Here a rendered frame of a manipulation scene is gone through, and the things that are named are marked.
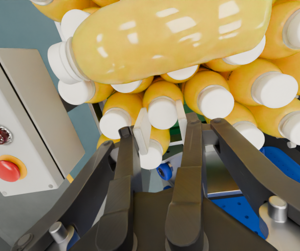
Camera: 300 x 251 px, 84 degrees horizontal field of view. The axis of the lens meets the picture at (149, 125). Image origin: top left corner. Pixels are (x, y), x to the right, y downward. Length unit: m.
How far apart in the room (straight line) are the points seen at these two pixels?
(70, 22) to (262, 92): 0.23
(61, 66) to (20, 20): 1.47
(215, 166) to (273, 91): 0.20
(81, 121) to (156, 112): 1.36
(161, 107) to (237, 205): 0.28
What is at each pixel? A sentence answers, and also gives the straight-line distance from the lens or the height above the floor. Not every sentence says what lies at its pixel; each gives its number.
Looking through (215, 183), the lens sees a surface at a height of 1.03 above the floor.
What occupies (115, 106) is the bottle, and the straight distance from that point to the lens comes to 0.25.
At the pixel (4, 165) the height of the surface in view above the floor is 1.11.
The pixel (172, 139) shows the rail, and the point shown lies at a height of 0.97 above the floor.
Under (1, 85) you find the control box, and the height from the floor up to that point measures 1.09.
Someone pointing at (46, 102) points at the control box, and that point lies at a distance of 0.31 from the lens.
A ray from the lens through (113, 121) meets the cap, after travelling 0.23.
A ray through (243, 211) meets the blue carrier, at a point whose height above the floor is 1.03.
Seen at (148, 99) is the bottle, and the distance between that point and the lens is 0.24.
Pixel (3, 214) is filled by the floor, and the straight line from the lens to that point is 2.92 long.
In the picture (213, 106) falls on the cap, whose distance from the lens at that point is 0.22.
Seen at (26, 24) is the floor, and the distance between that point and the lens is 1.62.
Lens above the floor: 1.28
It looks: 66 degrees down
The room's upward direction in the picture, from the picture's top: 168 degrees counter-clockwise
